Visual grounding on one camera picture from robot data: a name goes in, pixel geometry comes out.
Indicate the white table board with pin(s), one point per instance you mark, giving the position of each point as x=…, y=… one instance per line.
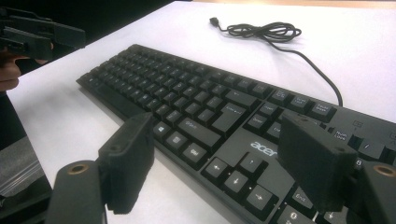
x=342, y=46

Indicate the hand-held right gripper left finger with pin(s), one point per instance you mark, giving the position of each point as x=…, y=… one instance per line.
x=127, y=161

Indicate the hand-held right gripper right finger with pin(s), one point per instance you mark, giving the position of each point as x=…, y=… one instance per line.
x=314, y=158

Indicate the aluminium floor rail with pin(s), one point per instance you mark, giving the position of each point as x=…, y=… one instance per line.
x=18, y=168

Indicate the black computer keyboard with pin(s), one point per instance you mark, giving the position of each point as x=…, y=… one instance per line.
x=199, y=102

